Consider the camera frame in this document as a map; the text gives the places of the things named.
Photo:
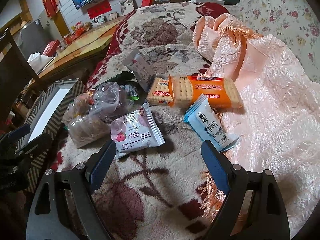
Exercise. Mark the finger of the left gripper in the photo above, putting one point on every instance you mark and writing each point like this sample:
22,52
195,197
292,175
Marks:
18,133

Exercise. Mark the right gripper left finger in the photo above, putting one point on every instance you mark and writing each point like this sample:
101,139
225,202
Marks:
63,207

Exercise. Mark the small cracker pack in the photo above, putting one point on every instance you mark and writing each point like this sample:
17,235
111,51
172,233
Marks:
159,94

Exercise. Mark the strawberry snack packet white pink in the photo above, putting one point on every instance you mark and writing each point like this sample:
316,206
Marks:
136,131

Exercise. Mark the clear bag brown snacks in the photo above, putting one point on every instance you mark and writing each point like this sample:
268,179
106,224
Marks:
80,106
86,129

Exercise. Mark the floral bed sheet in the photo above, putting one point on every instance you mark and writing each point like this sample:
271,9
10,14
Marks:
292,21

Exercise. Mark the clear plastic bag dark snacks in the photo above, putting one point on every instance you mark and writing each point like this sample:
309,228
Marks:
110,102

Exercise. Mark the dark wooden chair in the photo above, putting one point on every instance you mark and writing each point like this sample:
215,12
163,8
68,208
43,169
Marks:
16,73

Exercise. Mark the white tissue pack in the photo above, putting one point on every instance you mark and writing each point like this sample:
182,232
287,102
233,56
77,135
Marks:
38,61

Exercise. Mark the dark green snack packet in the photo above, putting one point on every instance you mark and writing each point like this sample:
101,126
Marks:
122,78

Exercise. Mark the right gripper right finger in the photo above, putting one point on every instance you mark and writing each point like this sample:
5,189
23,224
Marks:
267,217

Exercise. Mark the wooden coffee table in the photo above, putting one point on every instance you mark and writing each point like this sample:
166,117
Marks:
88,46

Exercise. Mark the striped white storage box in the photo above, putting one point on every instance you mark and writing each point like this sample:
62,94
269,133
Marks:
46,114

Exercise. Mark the pink satin quilt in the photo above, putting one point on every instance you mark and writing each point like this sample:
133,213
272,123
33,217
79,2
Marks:
278,124

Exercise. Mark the red wall banner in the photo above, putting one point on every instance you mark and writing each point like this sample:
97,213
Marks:
99,9

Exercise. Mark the orange cracker package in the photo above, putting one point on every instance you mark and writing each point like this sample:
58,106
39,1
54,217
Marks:
221,92

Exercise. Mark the light blue snack packet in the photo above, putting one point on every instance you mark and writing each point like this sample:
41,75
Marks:
203,120

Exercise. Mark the green round cake packet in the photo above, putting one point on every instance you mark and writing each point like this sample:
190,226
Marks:
131,90

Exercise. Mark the grey white snack packet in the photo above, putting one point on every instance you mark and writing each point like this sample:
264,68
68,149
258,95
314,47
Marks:
143,72

